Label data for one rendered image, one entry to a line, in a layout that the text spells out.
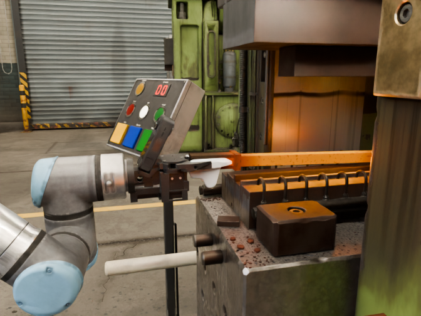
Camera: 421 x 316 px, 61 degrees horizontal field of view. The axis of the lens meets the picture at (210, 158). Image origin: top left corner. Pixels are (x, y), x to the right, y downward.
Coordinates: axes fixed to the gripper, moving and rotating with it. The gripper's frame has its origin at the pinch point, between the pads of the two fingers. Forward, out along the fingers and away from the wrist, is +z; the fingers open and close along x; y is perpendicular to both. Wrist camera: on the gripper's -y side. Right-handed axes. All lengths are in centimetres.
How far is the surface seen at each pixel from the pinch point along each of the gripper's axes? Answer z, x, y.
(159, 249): -1, -166, 105
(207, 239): -4.4, 2.3, 16.7
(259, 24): 4.3, 7.4, -25.5
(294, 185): 13.3, 5.9, 5.4
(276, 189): 8.8, 6.9, 5.3
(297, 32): 11.6, 7.4, -24.3
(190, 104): 1.3, -42.9, -7.5
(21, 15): -208, -802, -136
